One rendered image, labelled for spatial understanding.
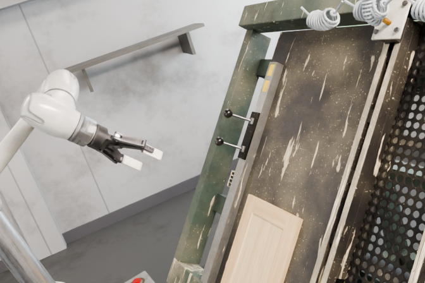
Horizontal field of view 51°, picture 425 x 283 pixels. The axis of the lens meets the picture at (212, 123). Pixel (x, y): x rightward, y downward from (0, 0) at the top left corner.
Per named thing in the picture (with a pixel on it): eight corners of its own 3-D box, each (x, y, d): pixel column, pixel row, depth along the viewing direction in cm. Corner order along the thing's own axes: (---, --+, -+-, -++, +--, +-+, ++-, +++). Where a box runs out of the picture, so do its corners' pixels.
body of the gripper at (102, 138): (81, 148, 137) (109, 160, 141) (92, 141, 131) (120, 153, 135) (89, 128, 141) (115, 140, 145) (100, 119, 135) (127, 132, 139)
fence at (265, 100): (208, 281, 186) (200, 280, 184) (276, 65, 188) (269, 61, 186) (214, 287, 182) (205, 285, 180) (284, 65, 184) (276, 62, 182)
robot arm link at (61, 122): (80, 124, 127) (85, 99, 138) (27, 98, 120) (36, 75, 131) (62, 149, 131) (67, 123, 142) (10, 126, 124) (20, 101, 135)
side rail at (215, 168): (193, 259, 211) (173, 256, 205) (264, 38, 213) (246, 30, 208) (199, 264, 205) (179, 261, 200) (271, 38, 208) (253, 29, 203)
